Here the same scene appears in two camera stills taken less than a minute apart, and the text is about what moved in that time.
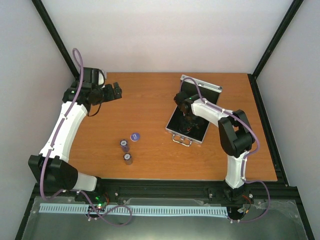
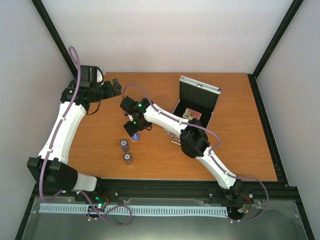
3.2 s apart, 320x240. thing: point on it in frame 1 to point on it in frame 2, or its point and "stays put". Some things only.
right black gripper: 185,125 to 131,130
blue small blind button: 135,137 stays put
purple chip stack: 123,144 stays put
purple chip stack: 128,157 stays put
